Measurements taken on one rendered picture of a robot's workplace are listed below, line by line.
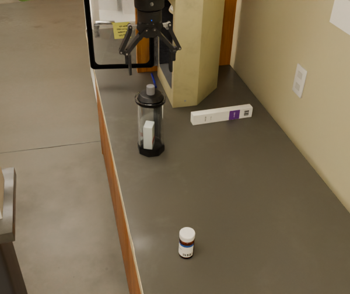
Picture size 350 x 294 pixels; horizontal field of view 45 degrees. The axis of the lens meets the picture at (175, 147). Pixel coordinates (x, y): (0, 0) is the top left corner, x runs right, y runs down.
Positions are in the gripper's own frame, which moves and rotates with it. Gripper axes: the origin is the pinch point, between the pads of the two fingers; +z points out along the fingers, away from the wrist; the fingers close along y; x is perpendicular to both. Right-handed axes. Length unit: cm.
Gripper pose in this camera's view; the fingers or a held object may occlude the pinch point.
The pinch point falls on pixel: (150, 69)
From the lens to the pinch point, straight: 144.7
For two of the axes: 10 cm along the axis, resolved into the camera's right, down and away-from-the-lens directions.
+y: -9.8, 1.1, -1.8
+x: 2.1, 5.8, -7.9
